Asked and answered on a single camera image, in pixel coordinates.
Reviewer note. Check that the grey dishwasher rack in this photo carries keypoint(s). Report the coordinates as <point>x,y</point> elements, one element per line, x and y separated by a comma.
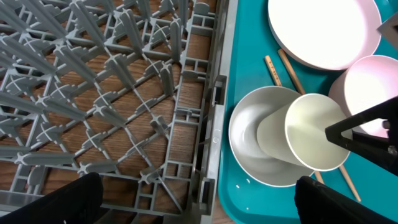
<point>131,90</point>

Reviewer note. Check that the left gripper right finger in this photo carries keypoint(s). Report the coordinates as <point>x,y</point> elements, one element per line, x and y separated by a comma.
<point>317,203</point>

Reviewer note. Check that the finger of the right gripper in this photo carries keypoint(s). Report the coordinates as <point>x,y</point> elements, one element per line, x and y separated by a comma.
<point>380,151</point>

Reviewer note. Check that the pink small bowl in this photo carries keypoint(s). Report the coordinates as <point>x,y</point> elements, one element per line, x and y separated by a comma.
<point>368,82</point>

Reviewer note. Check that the right wooden chopstick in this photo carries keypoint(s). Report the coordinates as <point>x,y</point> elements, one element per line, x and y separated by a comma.
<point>301,90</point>

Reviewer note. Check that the wooden chopstick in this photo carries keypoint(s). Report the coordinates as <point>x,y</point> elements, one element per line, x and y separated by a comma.
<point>301,90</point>
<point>277,82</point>

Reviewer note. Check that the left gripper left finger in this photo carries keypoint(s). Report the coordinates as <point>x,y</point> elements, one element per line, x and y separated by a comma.
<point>77,202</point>

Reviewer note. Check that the grey bowl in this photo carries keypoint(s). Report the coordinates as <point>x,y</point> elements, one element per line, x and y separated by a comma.
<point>242,135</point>

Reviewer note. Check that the white paper cup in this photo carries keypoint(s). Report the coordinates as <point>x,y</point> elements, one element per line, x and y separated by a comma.
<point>295,133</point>

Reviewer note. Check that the left wooden chopstick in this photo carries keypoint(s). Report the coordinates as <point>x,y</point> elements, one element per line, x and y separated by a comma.
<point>277,82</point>

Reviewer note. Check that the large white plate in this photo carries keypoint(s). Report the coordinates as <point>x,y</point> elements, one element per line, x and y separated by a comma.
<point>325,34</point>

